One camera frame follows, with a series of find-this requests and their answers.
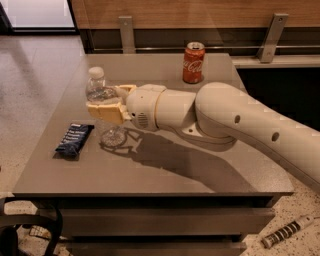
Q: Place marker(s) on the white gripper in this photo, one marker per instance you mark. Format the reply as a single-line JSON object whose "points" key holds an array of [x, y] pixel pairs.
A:
{"points": [[142, 106]]}

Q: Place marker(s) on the grey metal bracket right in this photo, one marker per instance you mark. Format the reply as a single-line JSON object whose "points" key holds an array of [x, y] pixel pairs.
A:
{"points": [[267, 50]]}

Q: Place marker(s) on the dark blue rxbar wrapper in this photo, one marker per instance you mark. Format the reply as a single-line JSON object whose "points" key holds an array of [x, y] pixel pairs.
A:
{"points": [[74, 139]]}

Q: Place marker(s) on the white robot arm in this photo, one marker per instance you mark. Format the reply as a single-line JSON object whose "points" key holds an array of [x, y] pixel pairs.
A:
{"points": [[214, 117]]}

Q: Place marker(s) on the white striped cylinder on floor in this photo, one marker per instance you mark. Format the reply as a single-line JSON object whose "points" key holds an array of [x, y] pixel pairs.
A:
{"points": [[287, 231]]}

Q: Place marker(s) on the orange coca-cola can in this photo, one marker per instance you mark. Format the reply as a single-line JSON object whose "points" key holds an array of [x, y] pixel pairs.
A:
{"points": [[192, 62]]}

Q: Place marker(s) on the grey table drawer unit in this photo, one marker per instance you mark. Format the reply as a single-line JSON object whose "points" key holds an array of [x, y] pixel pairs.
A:
{"points": [[161, 226]]}

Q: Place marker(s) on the clear plastic water bottle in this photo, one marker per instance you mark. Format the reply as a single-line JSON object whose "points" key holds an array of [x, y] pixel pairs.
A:
{"points": [[100, 91]]}

